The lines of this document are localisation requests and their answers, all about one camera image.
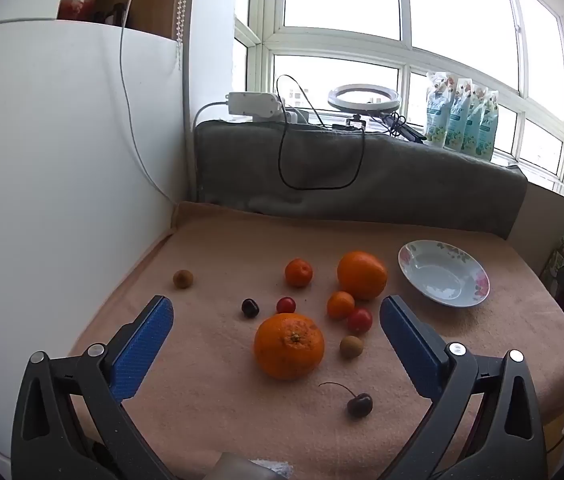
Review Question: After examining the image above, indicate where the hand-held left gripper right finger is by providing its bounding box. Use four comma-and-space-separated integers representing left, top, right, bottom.
380, 295, 548, 480

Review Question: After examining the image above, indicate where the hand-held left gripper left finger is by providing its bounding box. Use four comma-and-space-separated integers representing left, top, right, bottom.
10, 295, 175, 480

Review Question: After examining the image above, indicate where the dark cherry with stem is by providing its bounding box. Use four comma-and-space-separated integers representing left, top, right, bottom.
318, 382, 374, 418

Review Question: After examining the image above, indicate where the floral white plate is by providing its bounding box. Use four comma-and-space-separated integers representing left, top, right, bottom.
398, 240, 491, 308

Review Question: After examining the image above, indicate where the small tangerine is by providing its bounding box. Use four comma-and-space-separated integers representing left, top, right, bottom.
326, 291, 356, 320
284, 258, 313, 289

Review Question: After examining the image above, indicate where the large smooth orange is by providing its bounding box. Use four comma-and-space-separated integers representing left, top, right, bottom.
337, 250, 389, 301

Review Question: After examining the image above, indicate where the large spotted orange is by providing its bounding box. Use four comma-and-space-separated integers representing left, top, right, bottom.
253, 312, 326, 381

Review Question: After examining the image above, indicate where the grey blanket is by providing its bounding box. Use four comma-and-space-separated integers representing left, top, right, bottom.
193, 119, 528, 241

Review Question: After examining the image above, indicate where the green printed box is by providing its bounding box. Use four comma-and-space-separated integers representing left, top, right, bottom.
542, 235, 564, 281

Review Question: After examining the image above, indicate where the white charger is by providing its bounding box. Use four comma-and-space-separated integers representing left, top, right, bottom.
282, 105, 310, 125

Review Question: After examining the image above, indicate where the white power strip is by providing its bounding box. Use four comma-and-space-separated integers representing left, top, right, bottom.
227, 91, 285, 118

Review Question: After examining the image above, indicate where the black ring light stand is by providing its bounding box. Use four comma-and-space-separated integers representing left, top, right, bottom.
332, 112, 427, 143

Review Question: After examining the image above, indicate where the black cable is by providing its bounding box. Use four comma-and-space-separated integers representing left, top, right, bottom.
276, 75, 367, 191

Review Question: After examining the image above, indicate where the white cable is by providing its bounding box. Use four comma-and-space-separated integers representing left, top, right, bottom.
119, 0, 183, 203

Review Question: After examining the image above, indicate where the white bead chain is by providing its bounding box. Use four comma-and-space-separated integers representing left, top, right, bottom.
174, 0, 193, 71

